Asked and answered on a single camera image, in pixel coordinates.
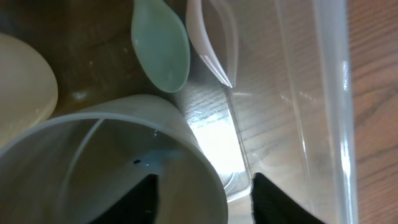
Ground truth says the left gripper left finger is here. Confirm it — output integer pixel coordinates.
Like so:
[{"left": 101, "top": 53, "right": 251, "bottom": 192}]
[{"left": 91, "top": 174, "right": 159, "bottom": 224}]

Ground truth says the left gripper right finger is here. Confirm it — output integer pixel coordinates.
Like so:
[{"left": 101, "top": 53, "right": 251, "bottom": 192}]
[{"left": 251, "top": 173, "right": 324, "bottom": 224}]

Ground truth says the white plastic fork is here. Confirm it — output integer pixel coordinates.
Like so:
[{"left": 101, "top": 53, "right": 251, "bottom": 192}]
[{"left": 185, "top": 0, "right": 233, "bottom": 88}]

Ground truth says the clear plastic container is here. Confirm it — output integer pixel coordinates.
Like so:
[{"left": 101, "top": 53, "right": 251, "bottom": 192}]
[{"left": 0, "top": 0, "right": 360, "bottom": 224}]

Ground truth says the grey cup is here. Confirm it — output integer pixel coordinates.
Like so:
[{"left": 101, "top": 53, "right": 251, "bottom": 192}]
[{"left": 1, "top": 95, "right": 228, "bottom": 223}]

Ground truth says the yellow cup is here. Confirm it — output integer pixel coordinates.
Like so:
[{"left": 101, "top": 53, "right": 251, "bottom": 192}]
[{"left": 1, "top": 33, "right": 58, "bottom": 146}]

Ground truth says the light blue plastic spoon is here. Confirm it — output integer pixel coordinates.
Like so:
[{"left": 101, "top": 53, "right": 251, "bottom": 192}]
[{"left": 131, "top": 0, "right": 190, "bottom": 93}]

